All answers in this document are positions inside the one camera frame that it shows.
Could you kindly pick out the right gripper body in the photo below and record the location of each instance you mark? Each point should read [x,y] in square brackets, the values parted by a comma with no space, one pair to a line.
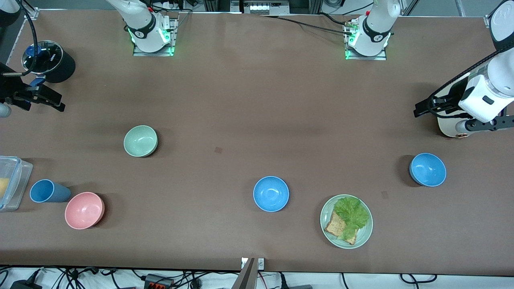
[9,89]

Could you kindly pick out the blue bowl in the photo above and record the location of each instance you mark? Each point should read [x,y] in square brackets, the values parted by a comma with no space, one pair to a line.
[271,194]
[427,169]

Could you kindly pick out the green bowl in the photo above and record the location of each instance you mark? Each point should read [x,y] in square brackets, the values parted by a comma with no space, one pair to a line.
[140,140]

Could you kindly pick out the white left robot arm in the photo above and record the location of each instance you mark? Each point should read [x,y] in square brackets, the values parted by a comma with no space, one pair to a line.
[375,24]

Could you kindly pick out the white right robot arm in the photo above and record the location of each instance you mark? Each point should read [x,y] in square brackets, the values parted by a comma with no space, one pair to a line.
[140,24]

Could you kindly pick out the pink bowl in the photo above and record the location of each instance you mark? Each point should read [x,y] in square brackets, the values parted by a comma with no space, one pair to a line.
[84,210]

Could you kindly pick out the cream white toaster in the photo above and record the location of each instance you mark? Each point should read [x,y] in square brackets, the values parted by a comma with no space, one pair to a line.
[447,126]

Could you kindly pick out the glass lid blue knob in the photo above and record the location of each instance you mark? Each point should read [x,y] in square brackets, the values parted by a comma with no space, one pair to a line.
[46,56]

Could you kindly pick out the clear plastic container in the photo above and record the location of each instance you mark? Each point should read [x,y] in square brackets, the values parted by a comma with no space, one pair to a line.
[16,180]

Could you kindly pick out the blue cup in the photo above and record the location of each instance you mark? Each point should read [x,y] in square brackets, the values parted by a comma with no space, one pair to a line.
[48,192]

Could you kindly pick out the yellow food piece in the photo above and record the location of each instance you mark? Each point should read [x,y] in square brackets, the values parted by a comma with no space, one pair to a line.
[3,188]

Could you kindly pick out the green lettuce leaf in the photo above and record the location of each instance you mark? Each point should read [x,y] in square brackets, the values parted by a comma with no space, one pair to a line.
[353,214]

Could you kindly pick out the green plate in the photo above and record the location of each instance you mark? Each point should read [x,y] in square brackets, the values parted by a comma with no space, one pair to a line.
[363,237]

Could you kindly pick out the brown bread slice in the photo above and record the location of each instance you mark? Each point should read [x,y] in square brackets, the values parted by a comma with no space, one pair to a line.
[334,226]

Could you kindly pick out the black power adapter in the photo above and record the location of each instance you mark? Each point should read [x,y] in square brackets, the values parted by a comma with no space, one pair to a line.
[24,285]

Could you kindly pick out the grey electronics box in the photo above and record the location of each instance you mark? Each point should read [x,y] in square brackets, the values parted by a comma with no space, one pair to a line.
[265,7]

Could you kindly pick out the black box red buttons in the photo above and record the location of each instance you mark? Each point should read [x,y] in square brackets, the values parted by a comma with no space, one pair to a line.
[158,281]

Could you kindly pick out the grey metal pole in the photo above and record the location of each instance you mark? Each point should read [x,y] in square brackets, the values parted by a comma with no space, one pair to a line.
[245,277]

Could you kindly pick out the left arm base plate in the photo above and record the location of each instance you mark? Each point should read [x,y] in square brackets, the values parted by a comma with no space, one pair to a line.
[381,57]

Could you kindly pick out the aluminium frame profile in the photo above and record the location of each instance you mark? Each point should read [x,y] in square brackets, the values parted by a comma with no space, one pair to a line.
[32,14]

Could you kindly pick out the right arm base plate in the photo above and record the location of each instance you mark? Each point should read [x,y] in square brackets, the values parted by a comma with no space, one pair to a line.
[138,52]

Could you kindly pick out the white metal bracket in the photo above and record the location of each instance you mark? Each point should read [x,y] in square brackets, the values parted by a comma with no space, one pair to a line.
[261,263]

